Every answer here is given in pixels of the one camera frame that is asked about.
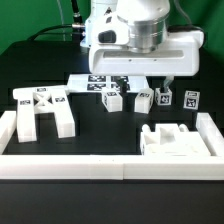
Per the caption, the white marker base plate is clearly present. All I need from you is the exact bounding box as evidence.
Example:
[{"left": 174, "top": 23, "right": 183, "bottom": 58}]
[{"left": 67, "top": 74, "right": 149, "bottom": 93}]

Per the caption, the white U-shaped fence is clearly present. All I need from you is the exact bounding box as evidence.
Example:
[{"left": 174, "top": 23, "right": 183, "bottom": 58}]
[{"left": 0, "top": 113, "right": 224, "bottom": 180}]

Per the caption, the white nut cube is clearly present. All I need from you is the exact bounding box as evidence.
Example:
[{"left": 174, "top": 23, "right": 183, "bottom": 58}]
[
  {"left": 155, "top": 88, "right": 172, "bottom": 106},
  {"left": 183, "top": 90, "right": 200, "bottom": 110}
]

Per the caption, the white nut cube right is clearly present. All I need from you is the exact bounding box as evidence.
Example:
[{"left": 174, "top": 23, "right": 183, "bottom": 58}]
[{"left": 183, "top": 90, "right": 200, "bottom": 110}]

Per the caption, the white chair seat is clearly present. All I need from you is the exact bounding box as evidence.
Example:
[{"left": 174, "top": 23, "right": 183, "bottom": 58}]
[{"left": 140, "top": 123, "right": 211, "bottom": 157}]

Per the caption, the white chair back frame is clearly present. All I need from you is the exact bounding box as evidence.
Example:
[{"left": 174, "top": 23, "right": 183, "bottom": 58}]
[{"left": 13, "top": 85, "right": 75, "bottom": 142}]

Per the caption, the black upright cable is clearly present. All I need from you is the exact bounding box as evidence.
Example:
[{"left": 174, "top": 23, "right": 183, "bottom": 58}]
[{"left": 70, "top": 0, "right": 83, "bottom": 24}]

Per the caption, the white nut cube left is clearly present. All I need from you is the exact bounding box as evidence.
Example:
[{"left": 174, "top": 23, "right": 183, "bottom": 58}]
[{"left": 155, "top": 88, "right": 172, "bottom": 106}]

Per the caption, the black cable with connector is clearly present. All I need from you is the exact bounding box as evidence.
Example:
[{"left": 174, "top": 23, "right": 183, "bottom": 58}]
[{"left": 27, "top": 22, "right": 87, "bottom": 42}]

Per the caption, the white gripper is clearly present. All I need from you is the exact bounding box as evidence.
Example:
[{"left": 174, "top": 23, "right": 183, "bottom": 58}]
[{"left": 89, "top": 30, "right": 204, "bottom": 94}]

